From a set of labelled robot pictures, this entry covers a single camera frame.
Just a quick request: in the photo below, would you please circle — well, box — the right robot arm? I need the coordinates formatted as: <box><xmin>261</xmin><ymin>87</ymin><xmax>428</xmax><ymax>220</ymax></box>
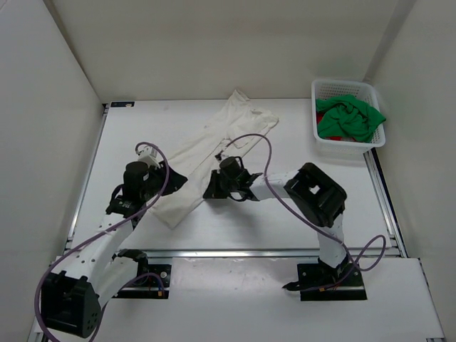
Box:
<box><xmin>203</xmin><ymin>157</ymin><xmax>348</xmax><ymax>285</ymax></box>

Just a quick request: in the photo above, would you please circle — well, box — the green t shirt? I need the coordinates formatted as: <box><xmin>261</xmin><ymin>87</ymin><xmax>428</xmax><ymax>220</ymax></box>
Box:
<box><xmin>315</xmin><ymin>95</ymin><xmax>386</xmax><ymax>143</ymax></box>

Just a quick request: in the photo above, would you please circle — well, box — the red t shirt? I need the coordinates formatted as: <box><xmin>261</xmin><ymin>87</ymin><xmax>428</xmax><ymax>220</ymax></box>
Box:
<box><xmin>316</xmin><ymin>112</ymin><xmax>354</xmax><ymax>142</ymax></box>

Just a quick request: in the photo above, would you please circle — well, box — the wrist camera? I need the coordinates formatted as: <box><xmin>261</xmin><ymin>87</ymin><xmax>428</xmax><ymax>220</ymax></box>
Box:
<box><xmin>137</xmin><ymin>145</ymin><xmax>160</xmax><ymax>168</ymax></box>
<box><xmin>214</xmin><ymin>151</ymin><xmax>229</xmax><ymax>162</ymax></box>

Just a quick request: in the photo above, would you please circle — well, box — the white t shirt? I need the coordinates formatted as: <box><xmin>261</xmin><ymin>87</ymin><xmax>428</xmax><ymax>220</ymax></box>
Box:
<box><xmin>150</xmin><ymin>90</ymin><xmax>279</xmax><ymax>229</ymax></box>

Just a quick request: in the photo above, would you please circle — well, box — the white plastic basket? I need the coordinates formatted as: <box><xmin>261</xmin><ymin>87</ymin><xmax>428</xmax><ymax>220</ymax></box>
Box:
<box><xmin>311</xmin><ymin>79</ymin><xmax>386</xmax><ymax>155</ymax></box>

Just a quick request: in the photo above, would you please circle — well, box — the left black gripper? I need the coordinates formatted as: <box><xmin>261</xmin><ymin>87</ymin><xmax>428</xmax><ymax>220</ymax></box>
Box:
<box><xmin>140</xmin><ymin>160</ymin><xmax>188</xmax><ymax>201</ymax></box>

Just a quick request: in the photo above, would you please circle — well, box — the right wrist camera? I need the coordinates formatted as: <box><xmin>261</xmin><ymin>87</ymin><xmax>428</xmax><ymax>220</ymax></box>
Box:
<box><xmin>214</xmin><ymin>151</ymin><xmax>229</xmax><ymax>162</ymax></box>

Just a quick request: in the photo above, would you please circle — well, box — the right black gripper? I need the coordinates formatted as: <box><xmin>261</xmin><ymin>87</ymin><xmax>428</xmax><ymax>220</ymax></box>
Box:
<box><xmin>207</xmin><ymin>170</ymin><xmax>241</xmax><ymax>199</ymax></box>

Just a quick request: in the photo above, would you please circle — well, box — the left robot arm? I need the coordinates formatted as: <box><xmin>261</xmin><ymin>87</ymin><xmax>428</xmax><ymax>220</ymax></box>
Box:
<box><xmin>36</xmin><ymin>161</ymin><xmax>187</xmax><ymax>338</ymax></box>

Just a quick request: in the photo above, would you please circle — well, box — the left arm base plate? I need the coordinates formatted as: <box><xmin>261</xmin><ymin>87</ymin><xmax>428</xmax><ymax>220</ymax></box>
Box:
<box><xmin>113</xmin><ymin>258</ymin><xmax>172</xmax><ymax>300</ymax></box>

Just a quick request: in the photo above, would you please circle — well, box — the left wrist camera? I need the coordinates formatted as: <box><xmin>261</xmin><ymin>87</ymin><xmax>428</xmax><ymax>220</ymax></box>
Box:
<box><xmin>137</xmin><ymin>145</ymin><xmax>160</xmax><ymax>168</ymax></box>

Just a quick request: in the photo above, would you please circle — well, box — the aluminium front rail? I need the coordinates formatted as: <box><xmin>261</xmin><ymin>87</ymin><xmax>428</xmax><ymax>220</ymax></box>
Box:
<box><xmin>63</xmin><ymin>247</ymin><xmax>407</xmax><ymax>260</ymax></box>

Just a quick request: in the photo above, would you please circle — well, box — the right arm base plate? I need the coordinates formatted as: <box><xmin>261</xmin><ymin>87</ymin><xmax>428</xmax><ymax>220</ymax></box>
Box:
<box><xmin>282</xmin><ymin>257</ymin><xmax>368</xmax><ymax>301</ymax></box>

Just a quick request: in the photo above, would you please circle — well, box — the blue table label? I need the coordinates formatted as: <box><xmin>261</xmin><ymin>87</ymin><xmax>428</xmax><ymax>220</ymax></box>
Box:
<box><xmin>110</xmin><ymin>101</ymin><xmax>135</xmax><ymax>108</ymax></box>

